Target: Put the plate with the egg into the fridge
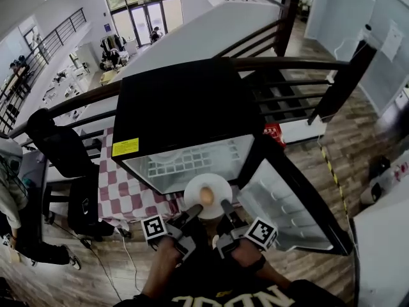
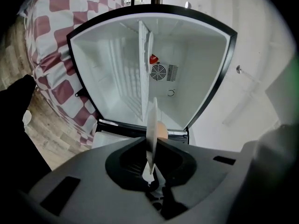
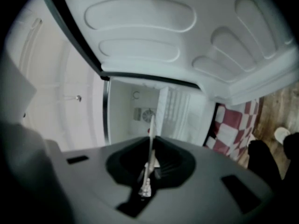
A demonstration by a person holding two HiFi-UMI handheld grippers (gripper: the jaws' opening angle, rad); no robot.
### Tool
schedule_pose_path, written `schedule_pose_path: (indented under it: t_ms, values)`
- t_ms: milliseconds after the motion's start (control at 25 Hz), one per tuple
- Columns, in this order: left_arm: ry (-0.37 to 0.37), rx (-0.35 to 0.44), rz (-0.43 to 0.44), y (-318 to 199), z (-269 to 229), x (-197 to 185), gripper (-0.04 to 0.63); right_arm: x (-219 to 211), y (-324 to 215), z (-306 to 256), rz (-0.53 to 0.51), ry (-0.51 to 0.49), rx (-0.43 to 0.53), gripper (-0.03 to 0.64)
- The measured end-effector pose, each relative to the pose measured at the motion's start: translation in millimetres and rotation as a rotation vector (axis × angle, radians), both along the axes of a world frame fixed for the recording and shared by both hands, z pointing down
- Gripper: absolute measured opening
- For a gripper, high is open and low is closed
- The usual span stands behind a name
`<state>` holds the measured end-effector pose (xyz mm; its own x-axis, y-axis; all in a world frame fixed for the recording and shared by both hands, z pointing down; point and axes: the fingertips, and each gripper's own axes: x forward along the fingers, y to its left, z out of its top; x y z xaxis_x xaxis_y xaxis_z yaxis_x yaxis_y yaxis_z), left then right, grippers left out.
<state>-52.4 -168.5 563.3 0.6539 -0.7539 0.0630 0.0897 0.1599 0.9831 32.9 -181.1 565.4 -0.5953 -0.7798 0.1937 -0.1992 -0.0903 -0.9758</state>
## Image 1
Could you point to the black bag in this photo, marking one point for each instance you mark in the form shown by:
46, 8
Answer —
379, 167

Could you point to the white paper sheet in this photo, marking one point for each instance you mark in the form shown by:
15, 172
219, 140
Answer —
392, 42

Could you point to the person's left forearm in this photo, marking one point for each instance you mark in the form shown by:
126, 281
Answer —
159, 273

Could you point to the yellow black floor tape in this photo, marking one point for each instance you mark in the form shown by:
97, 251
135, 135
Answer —
334, 176

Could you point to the white table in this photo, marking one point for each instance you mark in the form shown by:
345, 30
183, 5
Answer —
383, 251

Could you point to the person's right forearm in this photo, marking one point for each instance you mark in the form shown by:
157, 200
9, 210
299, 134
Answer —
271, 275

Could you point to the brown egg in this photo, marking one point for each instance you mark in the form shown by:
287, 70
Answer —
206, 195

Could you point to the dark wooden stair railing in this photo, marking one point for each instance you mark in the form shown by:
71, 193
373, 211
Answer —
287, 21

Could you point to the black backpack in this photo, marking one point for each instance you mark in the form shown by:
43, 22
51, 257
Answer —
83, 209

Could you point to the red white checkered tablecloth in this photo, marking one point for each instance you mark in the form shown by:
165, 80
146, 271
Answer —
128, 197

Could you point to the person's left white shoe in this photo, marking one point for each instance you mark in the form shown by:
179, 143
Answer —
215, 241

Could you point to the person's right hand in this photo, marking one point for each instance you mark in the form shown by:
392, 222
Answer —
247, 251

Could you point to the clothes rack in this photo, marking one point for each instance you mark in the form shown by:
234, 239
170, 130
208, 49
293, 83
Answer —
112, 43

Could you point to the yellow table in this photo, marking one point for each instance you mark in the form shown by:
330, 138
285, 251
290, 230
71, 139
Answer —
108, 77

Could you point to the white round plate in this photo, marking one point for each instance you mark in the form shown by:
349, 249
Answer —
195, 189

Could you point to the red box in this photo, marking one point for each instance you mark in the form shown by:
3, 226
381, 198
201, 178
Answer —
274, 133

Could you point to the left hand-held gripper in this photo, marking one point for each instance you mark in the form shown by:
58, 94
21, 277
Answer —
153, 229

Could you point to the glass entrance door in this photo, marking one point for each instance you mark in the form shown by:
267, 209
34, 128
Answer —
143, 14

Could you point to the black wristband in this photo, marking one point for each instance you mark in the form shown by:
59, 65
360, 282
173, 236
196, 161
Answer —
259, 263

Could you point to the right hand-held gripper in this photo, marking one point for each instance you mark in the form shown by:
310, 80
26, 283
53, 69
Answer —
260, 233

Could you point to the black shirt cream lettering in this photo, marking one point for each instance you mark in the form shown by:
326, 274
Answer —
207, 286

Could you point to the black mini fridge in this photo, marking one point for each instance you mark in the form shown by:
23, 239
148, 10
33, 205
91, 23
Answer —
185, 107

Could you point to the black power adapter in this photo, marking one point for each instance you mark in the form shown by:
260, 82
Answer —
85, 243

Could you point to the black metal balcony railing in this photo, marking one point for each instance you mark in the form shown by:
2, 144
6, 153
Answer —
78, 16

